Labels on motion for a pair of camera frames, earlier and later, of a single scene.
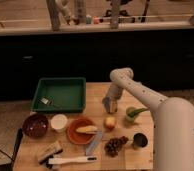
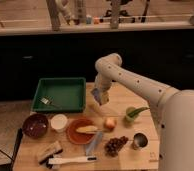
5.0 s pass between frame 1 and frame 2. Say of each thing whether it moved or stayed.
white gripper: moved
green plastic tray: stayed
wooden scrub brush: stayed
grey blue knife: stayed
